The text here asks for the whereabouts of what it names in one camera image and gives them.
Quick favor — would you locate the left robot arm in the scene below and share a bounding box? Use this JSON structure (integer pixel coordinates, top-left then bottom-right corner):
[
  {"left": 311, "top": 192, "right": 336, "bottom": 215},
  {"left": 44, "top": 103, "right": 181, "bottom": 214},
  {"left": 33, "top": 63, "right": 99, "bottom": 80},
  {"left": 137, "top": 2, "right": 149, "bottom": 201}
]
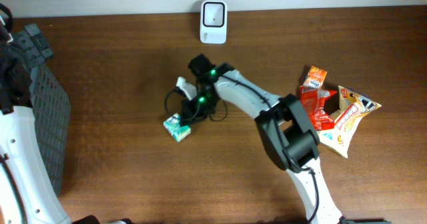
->
[{"left": 1, "top": 5, "right": 72, "bottom": 224}]

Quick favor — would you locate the green tissue pack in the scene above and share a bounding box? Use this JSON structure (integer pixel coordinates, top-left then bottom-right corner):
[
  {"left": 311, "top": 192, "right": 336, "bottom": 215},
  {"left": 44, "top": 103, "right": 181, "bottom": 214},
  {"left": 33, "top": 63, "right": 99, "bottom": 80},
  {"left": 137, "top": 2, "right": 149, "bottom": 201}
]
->
[{"left": 163, "top": 113, "right": 191, "bottom": 143}]

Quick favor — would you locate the orange tissue pack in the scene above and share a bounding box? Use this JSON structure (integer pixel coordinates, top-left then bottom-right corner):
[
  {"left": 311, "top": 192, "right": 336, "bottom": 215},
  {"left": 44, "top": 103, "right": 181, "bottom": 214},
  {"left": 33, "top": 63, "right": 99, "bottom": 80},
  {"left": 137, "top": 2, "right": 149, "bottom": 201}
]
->
[{"left": 302, "top": 66, "right": 328, "bottom": 89}]

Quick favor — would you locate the grey plastic mesh basket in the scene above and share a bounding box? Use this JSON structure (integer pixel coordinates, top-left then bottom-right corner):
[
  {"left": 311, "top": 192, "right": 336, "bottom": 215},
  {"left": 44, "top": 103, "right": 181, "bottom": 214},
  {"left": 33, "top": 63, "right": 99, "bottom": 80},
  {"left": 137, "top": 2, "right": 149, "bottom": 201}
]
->
[{"left": 30, "top": 64, "right": 71, "bottom": 196}]

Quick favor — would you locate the white barcode scanner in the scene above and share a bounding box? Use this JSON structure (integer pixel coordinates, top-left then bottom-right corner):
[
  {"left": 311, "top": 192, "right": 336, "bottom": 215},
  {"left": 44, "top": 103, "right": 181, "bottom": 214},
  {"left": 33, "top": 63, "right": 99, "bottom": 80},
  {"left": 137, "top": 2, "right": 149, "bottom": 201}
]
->
[{"left": 199, "top": 0, "right": 228, "bottom": 44}]

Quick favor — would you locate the cream snack bag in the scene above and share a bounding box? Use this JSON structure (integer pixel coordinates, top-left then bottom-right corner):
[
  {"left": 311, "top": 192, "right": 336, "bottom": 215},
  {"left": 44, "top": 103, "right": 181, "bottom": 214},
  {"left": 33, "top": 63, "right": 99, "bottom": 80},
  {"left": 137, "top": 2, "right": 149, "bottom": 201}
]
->
[{"left": 318, "top": 85, "right": 382, "bottom": 158}]

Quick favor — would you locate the red snack bag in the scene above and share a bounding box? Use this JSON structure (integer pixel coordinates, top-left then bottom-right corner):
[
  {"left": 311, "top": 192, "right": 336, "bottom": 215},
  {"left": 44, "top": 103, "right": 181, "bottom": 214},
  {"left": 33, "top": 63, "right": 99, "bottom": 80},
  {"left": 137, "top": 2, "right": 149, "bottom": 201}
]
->
[{"left": 300, "top": 86, "right": 337, "bottom": 131}]

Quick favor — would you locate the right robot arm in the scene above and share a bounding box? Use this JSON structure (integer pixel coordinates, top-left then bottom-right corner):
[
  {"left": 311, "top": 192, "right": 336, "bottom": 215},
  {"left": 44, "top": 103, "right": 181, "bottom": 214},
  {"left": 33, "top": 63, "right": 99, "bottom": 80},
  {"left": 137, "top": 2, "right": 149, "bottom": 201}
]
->
[{"left": 178, "top": 54, "right": 344, "bottom": 224}]

